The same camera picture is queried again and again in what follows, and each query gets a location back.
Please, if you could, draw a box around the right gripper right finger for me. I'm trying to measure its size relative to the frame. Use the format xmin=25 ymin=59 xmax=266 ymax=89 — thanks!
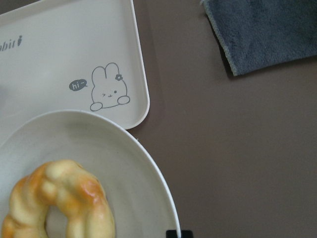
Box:
xmin=181 ymin=230 xmax=193 ymax=238

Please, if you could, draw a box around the grey folded cloth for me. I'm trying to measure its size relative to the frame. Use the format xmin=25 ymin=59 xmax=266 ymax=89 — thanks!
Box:
xmin=201 ymin=0 xmax=317 ymax=76

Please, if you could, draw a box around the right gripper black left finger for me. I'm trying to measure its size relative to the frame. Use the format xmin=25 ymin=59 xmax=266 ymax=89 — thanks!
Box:
xmin=165 ymin=230 xmax=178 ymax=238

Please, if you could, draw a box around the glazed twisted donut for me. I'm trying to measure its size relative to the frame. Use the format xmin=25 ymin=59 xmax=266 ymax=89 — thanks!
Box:
xmin=1 ymin=160 xmax=115 ymax=238

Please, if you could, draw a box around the white round plate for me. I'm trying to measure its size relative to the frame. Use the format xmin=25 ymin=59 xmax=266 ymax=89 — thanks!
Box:
xmin=0 ymin=111 xmax=181 ymax=238

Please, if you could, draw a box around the cream rabbit tray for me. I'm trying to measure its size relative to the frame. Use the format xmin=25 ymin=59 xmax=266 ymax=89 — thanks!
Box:
xmin=0 ymin=0 xmax=150 ymax=141

